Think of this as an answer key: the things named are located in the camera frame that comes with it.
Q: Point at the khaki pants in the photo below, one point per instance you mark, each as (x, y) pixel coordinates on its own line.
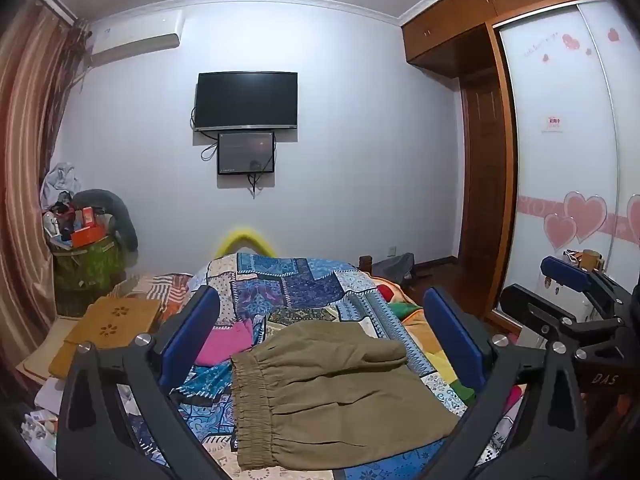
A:
(325, 390)

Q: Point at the striped orange pillow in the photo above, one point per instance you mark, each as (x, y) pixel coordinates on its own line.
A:
(150, 285)

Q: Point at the orange box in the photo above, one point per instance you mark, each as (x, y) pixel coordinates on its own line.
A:
(86, 236)

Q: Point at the white air conditioner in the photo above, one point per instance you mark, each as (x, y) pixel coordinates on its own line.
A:
(135, 35)

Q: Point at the wooden lap desk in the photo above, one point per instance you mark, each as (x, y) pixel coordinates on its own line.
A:
(110, 320)

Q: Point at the white heart-print wardrobe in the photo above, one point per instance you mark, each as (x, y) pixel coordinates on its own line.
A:
(560, 170)

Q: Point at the beige cushion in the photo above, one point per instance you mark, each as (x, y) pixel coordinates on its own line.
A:
(37, 355)

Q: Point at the red paper label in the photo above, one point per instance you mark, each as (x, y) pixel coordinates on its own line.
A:
(552, 124)

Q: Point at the blue patchwork bed sheet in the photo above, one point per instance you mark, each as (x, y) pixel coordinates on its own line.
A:
(300, 285)

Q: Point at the multicoloured fleece blanket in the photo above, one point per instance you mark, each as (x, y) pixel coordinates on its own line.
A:
(400, 310)

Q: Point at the black wall television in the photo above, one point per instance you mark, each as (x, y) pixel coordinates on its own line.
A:
(245, 100)

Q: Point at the wooden overhead cabinet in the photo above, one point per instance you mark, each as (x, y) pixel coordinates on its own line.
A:
(450, 25)

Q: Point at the yellow curved tube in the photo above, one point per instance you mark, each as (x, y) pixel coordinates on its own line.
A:
(245, 234)

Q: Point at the wooden room door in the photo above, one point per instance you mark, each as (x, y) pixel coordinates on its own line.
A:
(482, 175)

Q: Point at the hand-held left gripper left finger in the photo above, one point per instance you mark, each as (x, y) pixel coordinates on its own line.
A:
(192, 330)

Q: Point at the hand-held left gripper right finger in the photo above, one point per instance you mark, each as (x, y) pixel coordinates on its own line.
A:
(452, 335)

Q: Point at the dark grey bag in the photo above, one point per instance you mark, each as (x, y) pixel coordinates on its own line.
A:
(395, 267)

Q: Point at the grey plush pillow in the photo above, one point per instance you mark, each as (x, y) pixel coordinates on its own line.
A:
(122, 220)

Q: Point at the striped brown curtain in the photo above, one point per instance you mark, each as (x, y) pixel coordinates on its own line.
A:
(25, 160)

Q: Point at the pile of papers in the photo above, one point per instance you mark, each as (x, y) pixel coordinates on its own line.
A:
(42, 410)

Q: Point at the grey-white clothes pile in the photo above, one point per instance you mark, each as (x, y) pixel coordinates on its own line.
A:
(60, 180)

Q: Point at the small black wall monitor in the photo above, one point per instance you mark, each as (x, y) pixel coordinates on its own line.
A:
(245, 152)

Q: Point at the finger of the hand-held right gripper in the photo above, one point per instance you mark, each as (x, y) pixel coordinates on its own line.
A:
(567, 272)
(532, 305)

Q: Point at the pink cloth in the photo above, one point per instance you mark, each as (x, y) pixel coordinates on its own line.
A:
(225, 340)

